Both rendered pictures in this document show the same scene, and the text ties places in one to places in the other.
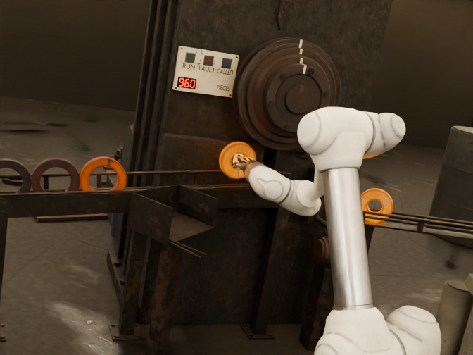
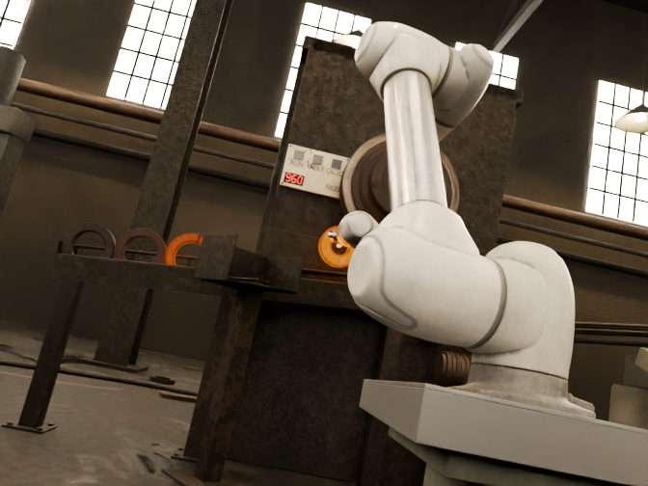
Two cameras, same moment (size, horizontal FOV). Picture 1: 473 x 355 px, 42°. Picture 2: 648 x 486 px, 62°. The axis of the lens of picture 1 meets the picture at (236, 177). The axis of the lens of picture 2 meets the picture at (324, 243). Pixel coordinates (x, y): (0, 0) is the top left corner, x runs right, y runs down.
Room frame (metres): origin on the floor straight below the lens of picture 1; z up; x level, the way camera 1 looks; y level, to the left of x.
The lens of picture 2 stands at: (0.63, -0.47, 0.43)
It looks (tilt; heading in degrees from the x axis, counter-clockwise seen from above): 12 degrees up; 16
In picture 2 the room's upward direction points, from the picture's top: 12 degrees clockwise
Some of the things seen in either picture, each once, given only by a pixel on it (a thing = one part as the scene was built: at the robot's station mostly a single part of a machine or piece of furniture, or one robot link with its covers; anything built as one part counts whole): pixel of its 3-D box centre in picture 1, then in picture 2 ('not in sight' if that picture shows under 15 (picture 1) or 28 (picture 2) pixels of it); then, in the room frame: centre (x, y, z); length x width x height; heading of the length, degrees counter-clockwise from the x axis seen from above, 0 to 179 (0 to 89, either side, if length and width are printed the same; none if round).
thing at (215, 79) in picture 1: (205, 72); (314, 172); (2.63, 0.20, 1.15); 0.26 x 0.02 x 0.18; 111
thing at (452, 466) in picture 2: not in sight; (507, 458); (1.60, -0.57, 0.33); 0.32 x 0.32 x 0.04; 20
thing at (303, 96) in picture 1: (296, 98); (406, 184); (2.56, -0.19, 1.11); 0.28 x 0.06 x 0.28; 111
